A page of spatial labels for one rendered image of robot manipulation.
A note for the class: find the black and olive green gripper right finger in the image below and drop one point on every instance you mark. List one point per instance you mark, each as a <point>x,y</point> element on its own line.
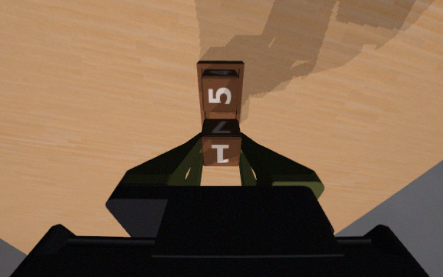
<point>273,169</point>

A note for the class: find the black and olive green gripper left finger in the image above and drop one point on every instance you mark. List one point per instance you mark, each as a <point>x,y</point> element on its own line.
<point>170,167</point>

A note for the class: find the brown wooden tray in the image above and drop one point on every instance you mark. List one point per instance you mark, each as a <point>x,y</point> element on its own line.
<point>238,66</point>

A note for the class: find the dark brown number cube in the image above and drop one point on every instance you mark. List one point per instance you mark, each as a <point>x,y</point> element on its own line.
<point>219,90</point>
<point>221,142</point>

